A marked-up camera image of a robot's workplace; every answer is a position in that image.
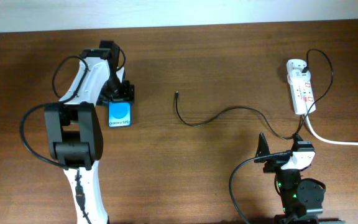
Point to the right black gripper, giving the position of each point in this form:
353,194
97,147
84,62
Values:
276,158

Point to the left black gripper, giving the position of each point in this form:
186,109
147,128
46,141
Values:
126,94

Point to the blue screen Galaxy smartphone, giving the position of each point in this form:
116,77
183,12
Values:
119,114

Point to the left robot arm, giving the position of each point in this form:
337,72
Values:
74,134

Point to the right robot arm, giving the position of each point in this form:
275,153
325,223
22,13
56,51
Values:
301,198

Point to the white USB charger plug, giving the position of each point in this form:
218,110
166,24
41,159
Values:
298,75

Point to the white power strip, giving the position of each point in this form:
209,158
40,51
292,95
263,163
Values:
301,93

